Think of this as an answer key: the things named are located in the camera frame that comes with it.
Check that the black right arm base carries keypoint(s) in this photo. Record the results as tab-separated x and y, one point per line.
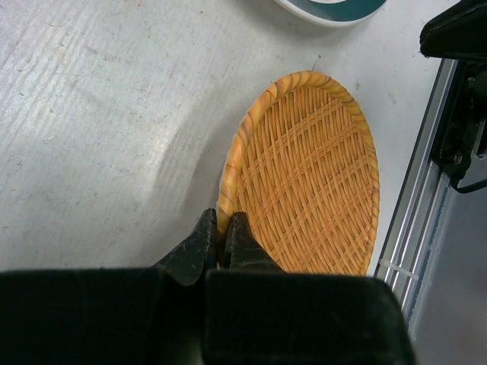
459	33

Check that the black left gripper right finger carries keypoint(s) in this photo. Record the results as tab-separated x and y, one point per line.
242	252

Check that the white plate teal red rim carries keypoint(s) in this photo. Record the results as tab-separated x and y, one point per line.
333	13

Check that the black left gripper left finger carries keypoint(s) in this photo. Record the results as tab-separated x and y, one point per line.
195	255

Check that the aluminium front rail frame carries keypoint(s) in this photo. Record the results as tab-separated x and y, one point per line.
408	244

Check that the woven bamboo round plate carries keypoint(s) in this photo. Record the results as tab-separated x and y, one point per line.
303	168

